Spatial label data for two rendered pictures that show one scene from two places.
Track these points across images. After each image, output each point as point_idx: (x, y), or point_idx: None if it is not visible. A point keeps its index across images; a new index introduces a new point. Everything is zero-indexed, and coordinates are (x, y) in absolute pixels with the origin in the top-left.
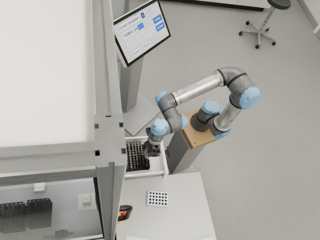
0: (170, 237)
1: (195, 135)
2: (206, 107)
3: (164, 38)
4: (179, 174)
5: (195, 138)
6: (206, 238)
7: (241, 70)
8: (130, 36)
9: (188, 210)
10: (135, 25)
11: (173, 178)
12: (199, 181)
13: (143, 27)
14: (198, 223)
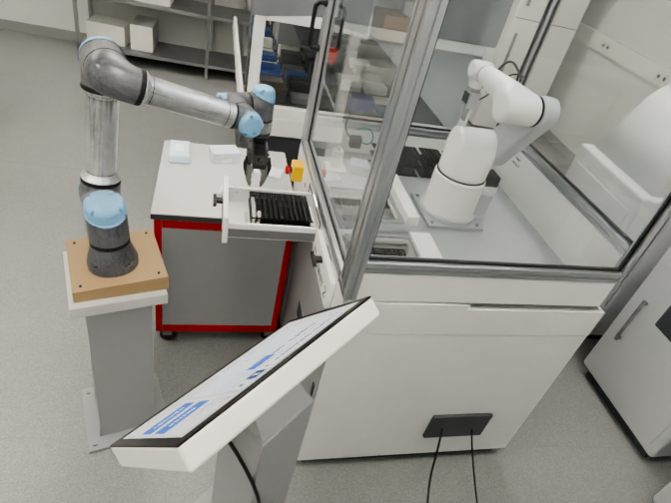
0: (224, 171)
1: (137, 244)
2: (121, 200)
3: (152, 418)
4: (190, 215)
5: (140, 239)
6: (178, 154)
7: (104, 51)
8: (294, 334)
9: (190, 184)
10: (284, 348)
11: (202, 212)
12: (157, 204)
13: (249, 368)
14: (180, 173)
